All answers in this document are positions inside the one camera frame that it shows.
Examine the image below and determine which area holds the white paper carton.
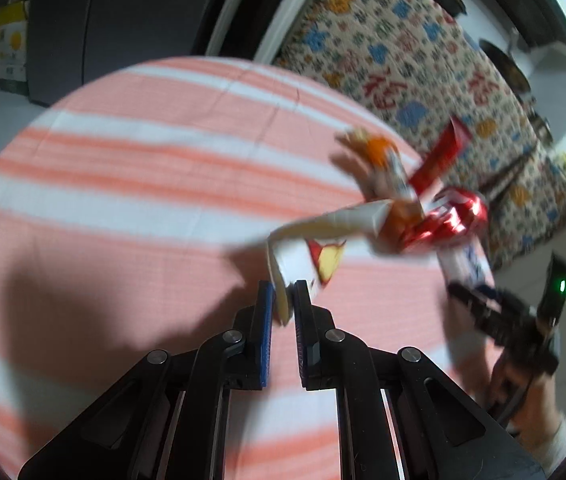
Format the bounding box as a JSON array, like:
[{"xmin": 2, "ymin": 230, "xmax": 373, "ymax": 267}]
[{"xmin": 266, "ymin": 200, "xmax": 395, "ymax": 325}]

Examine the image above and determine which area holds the dark grey refrigerator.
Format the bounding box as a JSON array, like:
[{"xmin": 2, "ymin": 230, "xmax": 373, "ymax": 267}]
[{"xmin": 26, "ymin": 0, "xmax": 225, "ymax": 106}]

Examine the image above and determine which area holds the crushed red soda can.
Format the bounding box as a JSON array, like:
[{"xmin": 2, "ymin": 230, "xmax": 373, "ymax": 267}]
[{"xmin": 398, "ymin": 186, "xmax": 488, "ymax": 254}]

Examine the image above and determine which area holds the orange snack bag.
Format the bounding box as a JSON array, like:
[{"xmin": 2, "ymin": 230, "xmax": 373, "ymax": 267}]
[{"xmin": 335, "ymin": 127, "xmax": 424, "ymax": 254}]

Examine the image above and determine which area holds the patterned floral fabric cover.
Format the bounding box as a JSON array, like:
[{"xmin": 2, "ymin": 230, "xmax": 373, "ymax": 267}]
[{"xmin": 274, "ymin": 0, "xmax": 566, "ymax": 269}]

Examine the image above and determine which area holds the pink striped tablecloth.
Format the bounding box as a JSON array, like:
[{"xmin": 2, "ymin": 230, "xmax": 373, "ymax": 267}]
[{"xmin": 0, "ymin": 58, "xmax": 498, "ymax": 479}]

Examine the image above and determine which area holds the black frying pan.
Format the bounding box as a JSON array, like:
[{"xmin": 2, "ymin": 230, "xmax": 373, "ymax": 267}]
[{"xmin": 478, "ymin": 39, "xmax": 531, "ymax": 94}]

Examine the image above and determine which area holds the yellow white box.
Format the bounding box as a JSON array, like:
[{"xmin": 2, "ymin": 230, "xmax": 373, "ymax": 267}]
[{"xmin": 0, "ymin": 0, "xmax": 28, "ymax": 82}]

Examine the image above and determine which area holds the right hand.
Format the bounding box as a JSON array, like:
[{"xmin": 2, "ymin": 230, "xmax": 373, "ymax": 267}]
[{"xmin": 488, "ymin": 351, "xmax": 564, "ymax": 452}]

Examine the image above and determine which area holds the red snack stick wrapper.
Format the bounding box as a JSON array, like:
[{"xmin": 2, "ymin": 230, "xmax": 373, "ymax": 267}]
[{"xmin": 409, "ymin": 115, "xmax": 472, "ymax": 197}]

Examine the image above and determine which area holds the clear plastic box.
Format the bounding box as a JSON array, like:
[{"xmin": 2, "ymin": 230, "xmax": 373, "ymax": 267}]
[{"xmin": 437, "ymin": 240, "xmax": 494, "ymax": 287}]

